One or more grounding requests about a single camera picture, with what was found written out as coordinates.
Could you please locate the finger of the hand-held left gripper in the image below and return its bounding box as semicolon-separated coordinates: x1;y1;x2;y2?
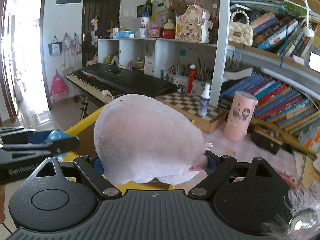
0;136;81;157
0;127;50;144

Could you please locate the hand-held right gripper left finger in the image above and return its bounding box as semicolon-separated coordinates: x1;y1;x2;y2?
19;155;123;200

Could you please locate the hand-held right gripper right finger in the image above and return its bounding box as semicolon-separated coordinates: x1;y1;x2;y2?
188;152;286;198

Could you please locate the yellow cardboard box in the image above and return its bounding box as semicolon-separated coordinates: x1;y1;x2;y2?
56;104;176;192

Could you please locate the pink plush toy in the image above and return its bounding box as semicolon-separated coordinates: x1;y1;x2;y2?
93;89;213;186

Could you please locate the person's left forearm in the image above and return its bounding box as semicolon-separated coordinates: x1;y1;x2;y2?
0;184;6;224

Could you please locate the pink checkered desktop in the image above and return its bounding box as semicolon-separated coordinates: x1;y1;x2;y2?
207;121;302;188

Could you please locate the keyboard stand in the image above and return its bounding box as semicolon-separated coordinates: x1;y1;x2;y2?
80;96;91;121

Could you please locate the pink backpack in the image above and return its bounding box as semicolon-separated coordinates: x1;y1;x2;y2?
50;69;69;102

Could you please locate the pink cylinder container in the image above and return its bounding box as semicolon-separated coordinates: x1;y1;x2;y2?
223;90;258;142

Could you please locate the wooden chessboard box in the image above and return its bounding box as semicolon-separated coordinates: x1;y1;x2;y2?
155;91;227;134

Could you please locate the white spray bottle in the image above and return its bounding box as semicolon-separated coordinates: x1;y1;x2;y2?
198;82;211;117

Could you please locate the pen holder with pens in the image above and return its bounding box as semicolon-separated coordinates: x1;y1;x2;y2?
170;56;213;96

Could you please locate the black electronic keyboard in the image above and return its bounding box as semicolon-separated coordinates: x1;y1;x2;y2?
65;63;178;104

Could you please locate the dark tote bag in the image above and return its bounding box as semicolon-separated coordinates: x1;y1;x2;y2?
48;35;63;56

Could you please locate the row of slim colourful books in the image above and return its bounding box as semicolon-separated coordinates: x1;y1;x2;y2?
220;71;320;136

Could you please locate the pink hanging bag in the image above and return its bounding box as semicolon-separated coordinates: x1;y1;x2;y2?
62;33;72;49
70;32;82;56

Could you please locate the orange white small box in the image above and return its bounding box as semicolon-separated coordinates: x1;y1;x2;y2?
298;124;320;153

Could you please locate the white box with red label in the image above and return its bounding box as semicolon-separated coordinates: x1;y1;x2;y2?
144;55;161;76

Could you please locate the white cubby shelf unit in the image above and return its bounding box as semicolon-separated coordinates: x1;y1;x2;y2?
97;37;218;81

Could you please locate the blue tissue pack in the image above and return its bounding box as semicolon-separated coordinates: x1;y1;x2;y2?
115;30;136;39

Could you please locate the white quilted handbag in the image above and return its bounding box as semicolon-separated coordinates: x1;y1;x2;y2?
228;9;254;47

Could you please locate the red round doll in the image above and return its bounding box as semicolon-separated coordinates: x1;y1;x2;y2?
163;20;176;39

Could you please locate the pink pig ornament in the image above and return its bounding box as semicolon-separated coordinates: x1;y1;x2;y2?
175;3;213;44

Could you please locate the small pink box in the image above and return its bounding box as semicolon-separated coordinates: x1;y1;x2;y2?
147;22;164;38

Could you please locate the white lotion bottle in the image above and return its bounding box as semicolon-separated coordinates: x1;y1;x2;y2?
140;11;150;38

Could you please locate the dark wooden door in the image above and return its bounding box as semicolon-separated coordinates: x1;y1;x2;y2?
82;0;123;67

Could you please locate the row of mixed paperback books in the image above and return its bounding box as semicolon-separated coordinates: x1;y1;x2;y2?
251;4;320;58

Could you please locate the fluffy pompom keychain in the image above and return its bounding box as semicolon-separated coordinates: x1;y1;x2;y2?
259;187;320;240

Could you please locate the white bookshelf frame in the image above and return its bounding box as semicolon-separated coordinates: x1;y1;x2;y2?
209;0;320;112

